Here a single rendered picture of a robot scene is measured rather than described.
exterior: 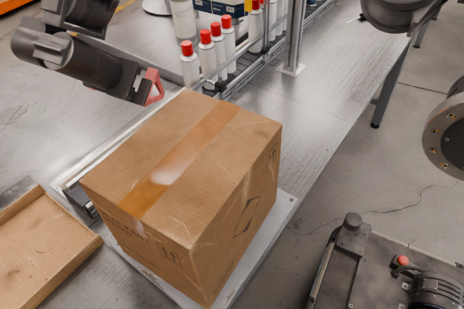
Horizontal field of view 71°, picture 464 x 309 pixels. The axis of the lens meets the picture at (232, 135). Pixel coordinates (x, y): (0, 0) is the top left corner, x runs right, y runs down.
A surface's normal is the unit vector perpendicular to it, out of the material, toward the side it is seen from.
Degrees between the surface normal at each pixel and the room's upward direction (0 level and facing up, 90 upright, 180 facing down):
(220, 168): 0
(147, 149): 0
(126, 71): 39
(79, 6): 105
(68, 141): 0
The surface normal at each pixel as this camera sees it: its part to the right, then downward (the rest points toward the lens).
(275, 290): -0.05, -0.70
